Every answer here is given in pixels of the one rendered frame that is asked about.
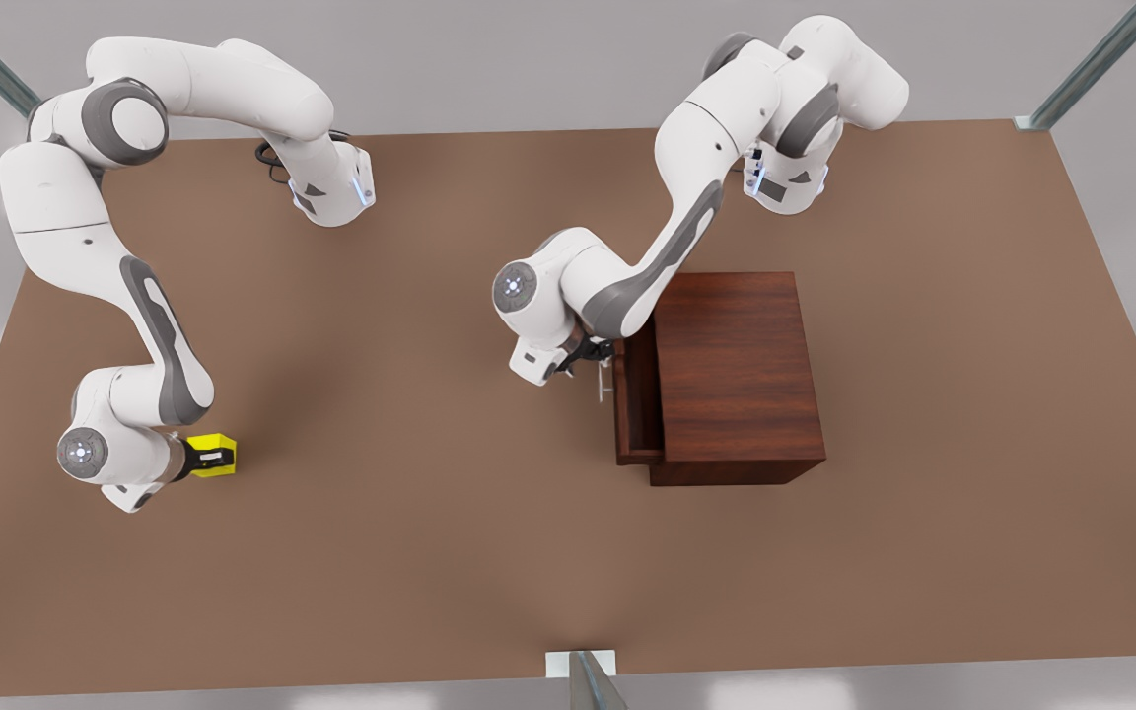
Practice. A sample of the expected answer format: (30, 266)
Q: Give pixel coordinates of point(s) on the yellow block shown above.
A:
(223, 440)

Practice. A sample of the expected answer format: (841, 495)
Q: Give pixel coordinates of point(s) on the dark wooden drawer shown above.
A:
(639, 404)

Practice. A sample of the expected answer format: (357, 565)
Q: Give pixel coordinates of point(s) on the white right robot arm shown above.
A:
(55, 207)

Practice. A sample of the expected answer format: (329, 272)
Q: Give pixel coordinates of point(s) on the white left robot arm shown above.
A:
(696, 148)

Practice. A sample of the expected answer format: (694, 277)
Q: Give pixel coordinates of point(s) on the dark wooden cabinet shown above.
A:
(736, 375)

